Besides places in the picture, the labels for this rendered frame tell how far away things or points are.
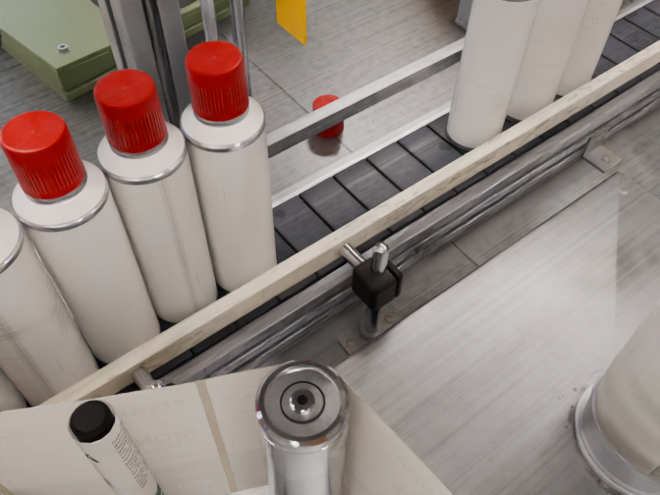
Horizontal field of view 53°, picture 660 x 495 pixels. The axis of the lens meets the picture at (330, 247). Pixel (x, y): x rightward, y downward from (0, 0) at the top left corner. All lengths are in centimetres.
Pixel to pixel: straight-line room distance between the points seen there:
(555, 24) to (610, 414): 33
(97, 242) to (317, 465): 19
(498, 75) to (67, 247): 37
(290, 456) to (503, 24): 39
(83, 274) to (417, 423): 24
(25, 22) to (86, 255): 51
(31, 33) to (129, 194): 47
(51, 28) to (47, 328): 49
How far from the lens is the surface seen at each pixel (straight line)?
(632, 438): 44
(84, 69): 79
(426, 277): 59
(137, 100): 36
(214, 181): 42
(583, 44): 68
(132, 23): 51
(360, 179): 60
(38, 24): 86
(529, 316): 53
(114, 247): 40
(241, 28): 49
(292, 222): 56
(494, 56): 57
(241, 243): 46
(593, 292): 56
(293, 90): 76
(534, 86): 65
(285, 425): 26
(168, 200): 40
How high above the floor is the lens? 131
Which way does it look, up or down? 52 degrees down
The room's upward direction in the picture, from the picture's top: 2 degrees clockwise
